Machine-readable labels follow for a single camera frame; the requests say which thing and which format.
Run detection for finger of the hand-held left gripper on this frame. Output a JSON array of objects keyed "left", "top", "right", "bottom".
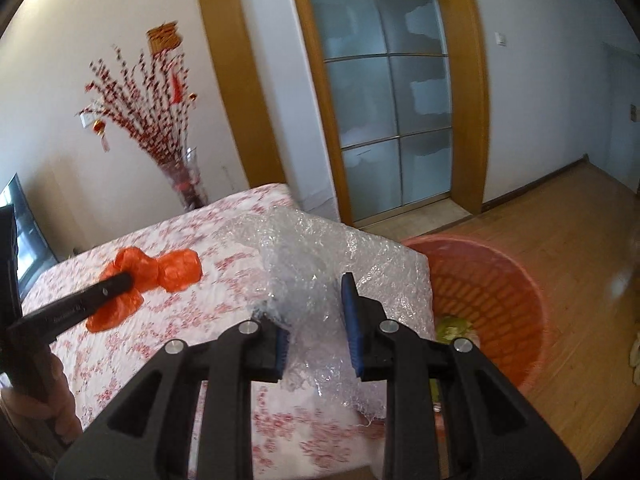
[{"left": 7, "top": 274, "right": 134, "bottom": 344}]

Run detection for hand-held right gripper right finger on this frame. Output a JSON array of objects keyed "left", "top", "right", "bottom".
[{"left": 341, "top": 272, "right": 583, "bottom": 480}]

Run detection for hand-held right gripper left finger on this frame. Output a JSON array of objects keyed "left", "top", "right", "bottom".
[{"left": 52, "top": 310, "right": 291, "bottom": 480}]

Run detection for bubble wrap sheet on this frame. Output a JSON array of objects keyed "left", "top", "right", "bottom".
[{"left": 215, "top": 209, "right": 433, "bottom": 426}]

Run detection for orange plastic bag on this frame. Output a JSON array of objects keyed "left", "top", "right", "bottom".
[
  {"left": 86, "top": 247, "right": 161, "bottom": 333},
  {"left": 157, "top": 249, "right": 202, "bottom": 292}
]

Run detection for light green plastic bag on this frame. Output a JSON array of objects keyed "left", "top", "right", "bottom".
[{"left": 435, "top": 314, "right": 476, "bottom": 344}]

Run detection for orange plastic basket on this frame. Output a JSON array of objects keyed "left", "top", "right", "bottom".
[{"left": 400, "top": 234, "right": 549, "bottom": 396}]

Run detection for person's left hand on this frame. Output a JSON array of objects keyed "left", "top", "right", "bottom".
[{"left": 0, "top": 355, "right": 84, "bottom": 439}]

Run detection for black television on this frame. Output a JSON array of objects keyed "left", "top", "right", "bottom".
[{"left": 0, "top": 172, "right": 60, "bottom": 293}]

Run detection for glass floor vase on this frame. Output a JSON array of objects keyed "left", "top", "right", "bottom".
[{"left": 159, "top": 146, "right": 210, "bottom": 213}]

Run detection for red berry branches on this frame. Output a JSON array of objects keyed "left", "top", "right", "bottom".
[{"left": 75, "top": 47, "right": 198, "bottom": 166}]

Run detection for frosted glass sliding door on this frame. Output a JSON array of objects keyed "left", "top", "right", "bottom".
[{"left": 302, "top": 0, "right": 453, "bottom": 226}]

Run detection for red tassel hanging ornament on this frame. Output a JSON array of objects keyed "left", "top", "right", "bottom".
[{"left": 146, "top": 21, "right": 185, "bottom": 106}]

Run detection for white room door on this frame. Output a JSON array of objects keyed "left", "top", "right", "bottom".
[{"left": 602, "top": 42, "right": 640, "bottom": 186}]

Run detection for wooden door frame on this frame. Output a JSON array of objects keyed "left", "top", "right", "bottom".
[{"left": 285, "top": 0, "right": 489, "bottom": 227}]

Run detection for wooden wall trim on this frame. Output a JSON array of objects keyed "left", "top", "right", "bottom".
[{"left": 192, "top": 0, "right": 287, "bottom": 196}]

